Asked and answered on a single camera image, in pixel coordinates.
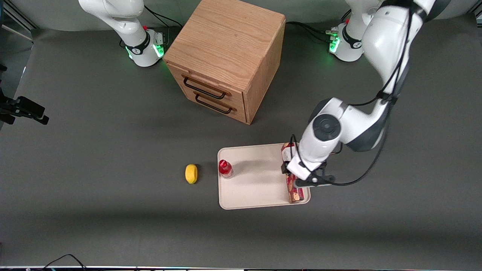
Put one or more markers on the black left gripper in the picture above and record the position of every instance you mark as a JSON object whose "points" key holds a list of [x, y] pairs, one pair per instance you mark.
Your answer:
{"points": [[285, 168]]}

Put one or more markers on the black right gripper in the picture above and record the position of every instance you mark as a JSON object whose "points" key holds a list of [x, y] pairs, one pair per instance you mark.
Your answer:
{"points": [[4, 106]]}

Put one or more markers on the red cookie box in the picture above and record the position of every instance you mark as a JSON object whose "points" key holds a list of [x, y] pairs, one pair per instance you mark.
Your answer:
{"points": [[295, 194]]}

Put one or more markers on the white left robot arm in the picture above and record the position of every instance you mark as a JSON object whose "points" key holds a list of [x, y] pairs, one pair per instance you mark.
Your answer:
{"points": [[388, 45]]}

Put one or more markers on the beige plastic tray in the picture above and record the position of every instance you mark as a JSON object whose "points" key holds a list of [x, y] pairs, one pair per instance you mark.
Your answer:
{"points": [[256, 180]]}

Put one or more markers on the small red-capped bottle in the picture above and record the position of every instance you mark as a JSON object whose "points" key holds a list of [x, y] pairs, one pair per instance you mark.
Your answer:
{"points": [[225, 168]]}

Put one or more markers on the yellow lemon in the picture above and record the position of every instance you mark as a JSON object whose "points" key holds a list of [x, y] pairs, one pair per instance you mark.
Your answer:
{"points": [[191, 174]]}

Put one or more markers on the wooden drawer cabinet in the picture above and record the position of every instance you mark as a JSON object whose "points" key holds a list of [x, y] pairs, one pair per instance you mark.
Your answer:
{"points": [[226, 49]]}

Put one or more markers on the silver left base connector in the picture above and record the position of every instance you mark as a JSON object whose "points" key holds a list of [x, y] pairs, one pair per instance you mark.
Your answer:
{"points": [[333, 33]]}

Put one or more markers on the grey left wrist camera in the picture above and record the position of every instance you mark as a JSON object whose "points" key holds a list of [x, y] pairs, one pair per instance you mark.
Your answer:
{"points": [[314, 181]]}

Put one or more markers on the aluminium frame rail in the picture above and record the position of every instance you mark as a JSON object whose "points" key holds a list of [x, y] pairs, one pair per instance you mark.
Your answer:
{"points": [[17, 17]]}

